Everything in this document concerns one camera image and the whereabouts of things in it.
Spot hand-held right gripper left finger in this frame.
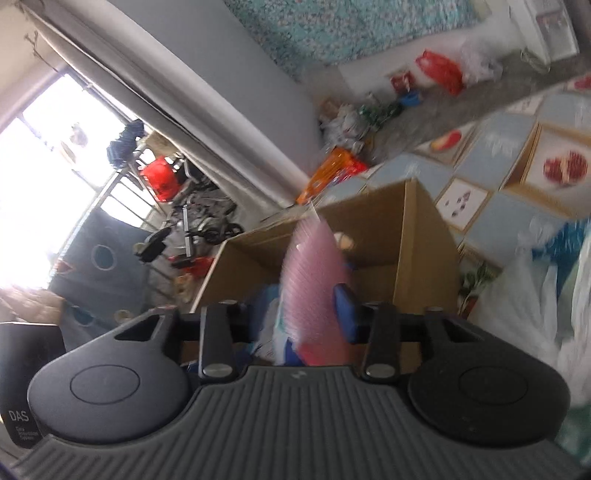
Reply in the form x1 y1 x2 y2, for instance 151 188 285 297
104 300 260 382

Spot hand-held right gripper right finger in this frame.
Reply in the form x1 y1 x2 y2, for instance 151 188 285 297
334 283 491 382

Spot pink packet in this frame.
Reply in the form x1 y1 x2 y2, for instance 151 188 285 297
278 216 355 366

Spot blue plastic package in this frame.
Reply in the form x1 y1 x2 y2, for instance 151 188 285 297
252 285 297 363

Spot brown cardboard box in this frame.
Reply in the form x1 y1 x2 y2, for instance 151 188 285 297
191 178 463 372

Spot folded metal stroller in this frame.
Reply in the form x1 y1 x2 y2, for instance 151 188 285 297
134 184 246 261

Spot grey cat house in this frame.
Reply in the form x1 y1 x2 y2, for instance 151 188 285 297
48 207 149 343

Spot orange snack packet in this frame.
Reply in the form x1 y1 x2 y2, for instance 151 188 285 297
295 146 370 206

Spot balcony metal railing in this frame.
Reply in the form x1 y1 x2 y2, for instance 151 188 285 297
78 133 186 232

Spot large translucent plastic bag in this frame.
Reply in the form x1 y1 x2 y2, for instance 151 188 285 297
468 216 591 418

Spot pile of small clutter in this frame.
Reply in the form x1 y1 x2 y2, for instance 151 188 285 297
318 98 403 154

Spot blue hanging clothes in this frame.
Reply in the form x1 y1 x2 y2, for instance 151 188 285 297
106 119 147 170

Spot white curtain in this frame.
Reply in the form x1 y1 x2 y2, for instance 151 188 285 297
25 0 320 209

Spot red white small packet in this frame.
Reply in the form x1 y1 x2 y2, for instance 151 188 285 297
390 69 417 96

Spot red plastic bag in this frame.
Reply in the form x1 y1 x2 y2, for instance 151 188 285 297
414 49 465 96

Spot teal floral hanging cloth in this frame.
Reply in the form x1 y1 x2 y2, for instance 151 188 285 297
225 0 491 80

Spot clear crumpled plastic bag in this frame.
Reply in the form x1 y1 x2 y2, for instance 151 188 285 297
461 34 505 87

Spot white water dispenser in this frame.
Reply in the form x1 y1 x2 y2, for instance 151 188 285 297
509 0 581 64

